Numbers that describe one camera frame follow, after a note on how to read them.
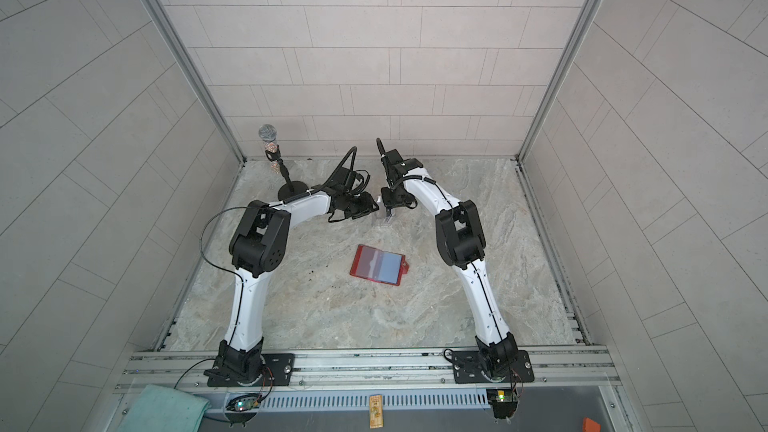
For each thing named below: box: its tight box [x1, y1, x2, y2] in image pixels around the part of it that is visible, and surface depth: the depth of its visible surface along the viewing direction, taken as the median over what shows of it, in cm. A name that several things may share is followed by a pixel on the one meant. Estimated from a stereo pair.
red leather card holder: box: [350, 244, 409, 286], surface depth 89 cm
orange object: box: [583, 417, 601, 432], surface depth 65 cm
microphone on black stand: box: [258, 124, 309, 201], surface depth 95 cm
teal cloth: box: [117, 384, 211, 432], surface depth 66 cm
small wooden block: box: [369, 394, 384, 429], surface depth 67 cm
